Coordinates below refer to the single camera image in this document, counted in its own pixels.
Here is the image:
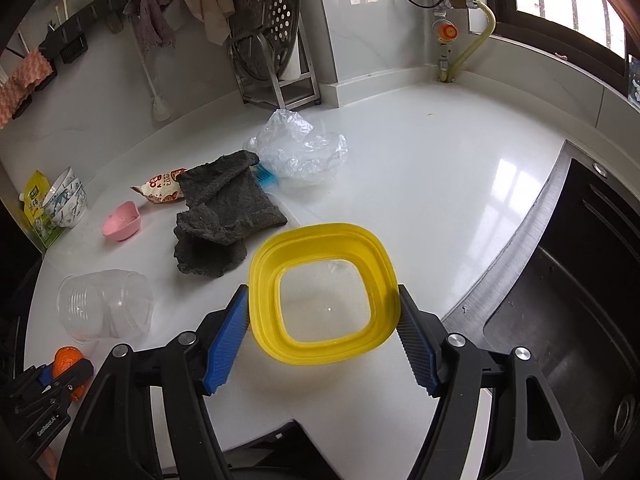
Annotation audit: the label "orange peel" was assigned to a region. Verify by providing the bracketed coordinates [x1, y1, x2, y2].
[52, 346, 87, 402]

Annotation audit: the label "yellow plastic lid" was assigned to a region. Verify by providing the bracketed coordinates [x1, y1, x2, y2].
[248, 223, 400, 366]

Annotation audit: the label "clear plastic jar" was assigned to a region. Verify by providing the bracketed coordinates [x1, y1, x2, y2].
[56, 269, 154, 342]

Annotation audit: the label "dark grey cloth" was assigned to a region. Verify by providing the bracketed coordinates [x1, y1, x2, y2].
[174, 150, 288, 278]

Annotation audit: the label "pink plastic dish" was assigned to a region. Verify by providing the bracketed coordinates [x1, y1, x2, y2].
[102, 200, 141, 242]

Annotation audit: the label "red patterned snack wrapper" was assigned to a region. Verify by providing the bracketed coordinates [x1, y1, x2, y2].
[131, 168, 186, 204]

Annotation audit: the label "blue silicone basting brush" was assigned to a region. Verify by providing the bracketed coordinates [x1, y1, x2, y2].
[250, 162, 278, 188]

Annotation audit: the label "clear plastic bag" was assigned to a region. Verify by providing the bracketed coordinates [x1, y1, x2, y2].
[243, 110, 348, 184]

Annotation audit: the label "black kitchen sink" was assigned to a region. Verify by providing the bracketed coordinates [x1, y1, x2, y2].
[444, 143, 639, 479]

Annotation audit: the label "stacked white patterned bowls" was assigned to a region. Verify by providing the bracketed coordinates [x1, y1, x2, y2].
[42, 167, 87, 229]

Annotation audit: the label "yellow green snack packet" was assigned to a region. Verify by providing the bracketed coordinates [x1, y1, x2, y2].
[22, 170, 64, 248]

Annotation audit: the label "white hanging brush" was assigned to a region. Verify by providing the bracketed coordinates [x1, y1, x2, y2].
[130, 25, 171, 122]

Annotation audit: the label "metal dish rack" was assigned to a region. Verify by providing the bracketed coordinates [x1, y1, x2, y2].
[226, 21, 322, 110]

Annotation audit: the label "gas valve with orange knob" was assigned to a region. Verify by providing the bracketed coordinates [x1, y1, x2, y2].
[431, 0, 468, 82]

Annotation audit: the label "purple hanging cloth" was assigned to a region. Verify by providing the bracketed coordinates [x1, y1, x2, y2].
[122, 0, 176, 55]

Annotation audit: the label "pink hanging cloth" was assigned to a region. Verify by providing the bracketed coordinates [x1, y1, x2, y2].
[0, 49, 53, 129]

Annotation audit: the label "yellow gas hose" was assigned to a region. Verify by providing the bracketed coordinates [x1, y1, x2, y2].
[438, 0, 497, 84]

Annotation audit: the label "black wall hook rail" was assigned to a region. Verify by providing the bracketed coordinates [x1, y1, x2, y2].
[8, 0, 202, 106]

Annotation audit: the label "window frame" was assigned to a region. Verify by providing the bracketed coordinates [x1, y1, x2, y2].
[488, 0, 639, 93]

